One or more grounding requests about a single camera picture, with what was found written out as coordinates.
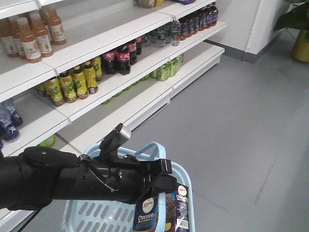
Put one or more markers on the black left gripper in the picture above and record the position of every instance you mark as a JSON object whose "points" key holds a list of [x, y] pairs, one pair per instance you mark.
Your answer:
{"points": [[129, 180]]}

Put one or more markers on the blue chocolate cookie box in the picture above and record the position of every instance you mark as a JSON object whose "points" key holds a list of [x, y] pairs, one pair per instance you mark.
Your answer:
{"points": [[146, 215]]}

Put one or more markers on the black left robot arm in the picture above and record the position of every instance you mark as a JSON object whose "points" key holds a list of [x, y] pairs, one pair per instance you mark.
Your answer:
{"points": [[39, 175]]}

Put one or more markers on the yellow plant pot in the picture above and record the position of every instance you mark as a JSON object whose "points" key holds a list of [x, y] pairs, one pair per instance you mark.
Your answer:
{"points": [[300, 49]]}

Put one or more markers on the green potted plant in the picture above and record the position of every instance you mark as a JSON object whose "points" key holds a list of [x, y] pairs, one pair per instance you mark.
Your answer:
{"points": [[296, 18]]}

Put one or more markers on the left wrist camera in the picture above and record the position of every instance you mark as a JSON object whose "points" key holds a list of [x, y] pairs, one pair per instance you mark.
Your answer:
{"points": [[113, 140]]}

